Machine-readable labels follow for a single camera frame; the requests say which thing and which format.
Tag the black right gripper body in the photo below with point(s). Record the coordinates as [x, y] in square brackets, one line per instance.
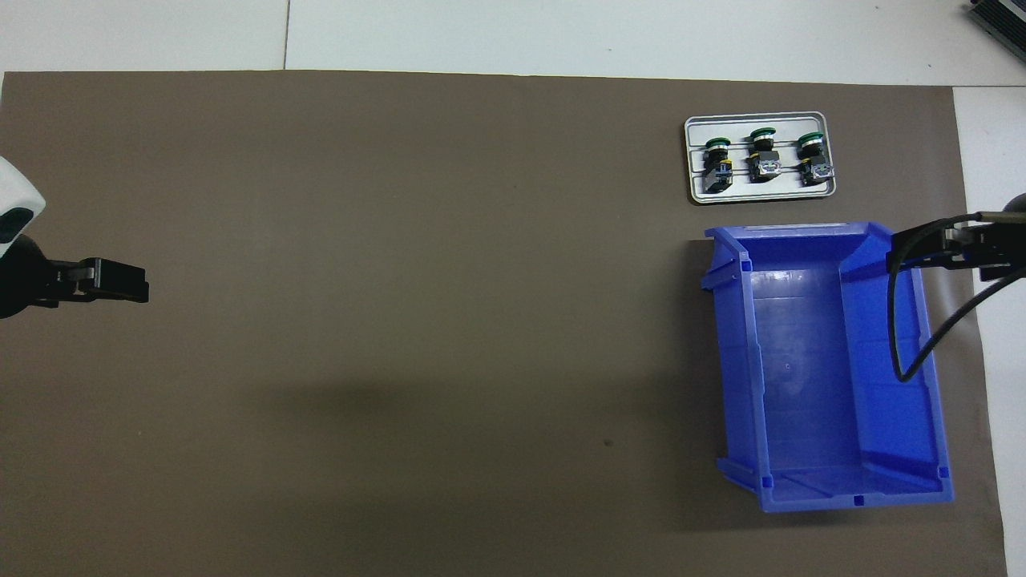
[1006, 244]

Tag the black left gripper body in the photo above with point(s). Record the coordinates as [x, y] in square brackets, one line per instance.
[24, 280]

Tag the green push button switch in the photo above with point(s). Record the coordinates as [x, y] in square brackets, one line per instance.
[764, 164]

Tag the green push button silver terminal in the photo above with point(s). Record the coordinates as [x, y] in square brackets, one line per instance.
[813, 168]

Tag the green push button yellow terminal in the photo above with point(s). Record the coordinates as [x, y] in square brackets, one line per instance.
[716, 172]

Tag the grey metal tray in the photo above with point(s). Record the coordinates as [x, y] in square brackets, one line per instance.
[769, 192]

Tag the blue plastic storage bin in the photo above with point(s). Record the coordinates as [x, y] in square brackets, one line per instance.
[801, 385]

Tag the grey ribbed metal device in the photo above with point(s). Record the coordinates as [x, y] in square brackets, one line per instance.
[1002, 20]

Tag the brown table mat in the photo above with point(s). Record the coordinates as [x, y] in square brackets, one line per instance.
[401, 320]

